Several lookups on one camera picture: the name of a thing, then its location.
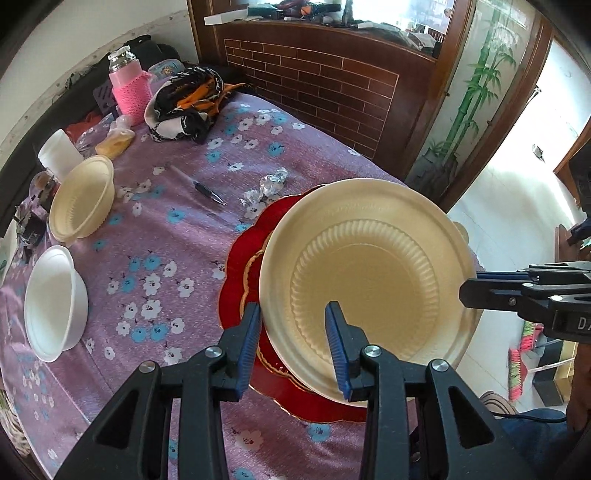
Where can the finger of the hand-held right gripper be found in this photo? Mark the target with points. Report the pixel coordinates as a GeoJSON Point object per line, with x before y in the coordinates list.
{"type": "Point", "coordinates": [554, 272]}
{"type": "Point", "coordinates": [489, 293]}

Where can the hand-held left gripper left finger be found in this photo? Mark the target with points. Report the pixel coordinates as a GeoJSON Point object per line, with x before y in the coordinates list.
{"type": "Point", "coordinates": [231, 369]}

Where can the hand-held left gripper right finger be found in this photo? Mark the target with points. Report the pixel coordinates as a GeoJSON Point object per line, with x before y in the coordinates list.
{"type": "Point", "coordinates": [355, 369]}

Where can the small red gold-rimmed plate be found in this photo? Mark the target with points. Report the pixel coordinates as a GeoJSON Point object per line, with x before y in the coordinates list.
{"type": "Point", "coordinates": [274, 355]}

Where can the large red scalloped plate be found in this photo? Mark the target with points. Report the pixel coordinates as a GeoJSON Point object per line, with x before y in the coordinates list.
{"type": "Point", "coordinates": [231, 286]}

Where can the cream ribbed plate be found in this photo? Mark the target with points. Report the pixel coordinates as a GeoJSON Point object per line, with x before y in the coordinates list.
{"type": "Point", "coordinates": [369, 258]}

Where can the white foam bowl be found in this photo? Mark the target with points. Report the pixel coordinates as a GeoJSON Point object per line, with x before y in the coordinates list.
{"type": "Point", "coordinates": [53, 304]}

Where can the cream ribbed bowl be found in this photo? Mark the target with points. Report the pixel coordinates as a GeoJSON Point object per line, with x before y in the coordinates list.
{"type": "Point", "coordinates": [81, 198]}

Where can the person's right forearm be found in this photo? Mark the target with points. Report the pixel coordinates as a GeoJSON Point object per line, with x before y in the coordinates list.
{"type": "Point", "coordinates": [582, 387]}

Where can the pink green broom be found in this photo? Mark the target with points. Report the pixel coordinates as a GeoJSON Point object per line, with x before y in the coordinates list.
{"type": "Point", "coordinates": [519, 369]}

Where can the person's jeans leg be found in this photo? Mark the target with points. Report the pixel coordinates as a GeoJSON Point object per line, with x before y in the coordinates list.
{"type": "Point", "coordinates": [540, 447]}

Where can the purple floral tablecloth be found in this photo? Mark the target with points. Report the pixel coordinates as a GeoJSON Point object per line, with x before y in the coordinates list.
{"type": "Point", "coordinates": [184, 240]}

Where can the clear crinkled candy wrapper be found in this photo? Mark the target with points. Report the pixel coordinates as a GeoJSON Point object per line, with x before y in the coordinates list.
{"type": "Point", "coordinates": [275, 181]}
{"type": "Point", "coordinates": [252, 198]}

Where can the black pen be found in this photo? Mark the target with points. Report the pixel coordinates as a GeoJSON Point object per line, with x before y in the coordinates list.
{"type": "Point", "coordinates": [210, 194]}

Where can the bamboo painted glass panel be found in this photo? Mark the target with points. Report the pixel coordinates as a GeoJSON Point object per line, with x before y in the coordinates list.
{"type": "Point", "coordinates": [480, 92]}

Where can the bagged bread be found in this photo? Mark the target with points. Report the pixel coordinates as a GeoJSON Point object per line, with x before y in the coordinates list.
{"type": "Point", "coordinates": [115, 141]}

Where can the glass jar with brown lid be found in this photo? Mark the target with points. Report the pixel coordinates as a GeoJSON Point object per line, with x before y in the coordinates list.
{"type": "Point", "coordinates": [42, 191]}

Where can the black orange white scarf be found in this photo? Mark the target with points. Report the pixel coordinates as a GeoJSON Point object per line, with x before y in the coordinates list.
{"type": "Point", "coordinates": [184, 106]}

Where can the white plastic cup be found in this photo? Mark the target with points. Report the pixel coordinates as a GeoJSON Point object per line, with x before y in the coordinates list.
{"type": "Point", "coordinates": [60, 154]}

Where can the red plastic bag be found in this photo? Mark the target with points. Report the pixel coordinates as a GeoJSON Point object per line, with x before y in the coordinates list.
{"type": "Point", "coordinates": [83, 127]}

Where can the pink sleeved thermos bottle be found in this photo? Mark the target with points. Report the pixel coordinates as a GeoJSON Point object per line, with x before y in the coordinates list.
{"type": "Point", "coordinates": [131, 92]}

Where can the purple plastic basket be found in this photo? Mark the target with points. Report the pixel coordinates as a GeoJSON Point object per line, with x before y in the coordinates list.
{"type": "Point", "coordinates": [104, 99]}

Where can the white flat box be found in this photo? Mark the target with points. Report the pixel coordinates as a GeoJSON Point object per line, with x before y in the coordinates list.
{"type": "Point", "coordinates": [226, 17]}

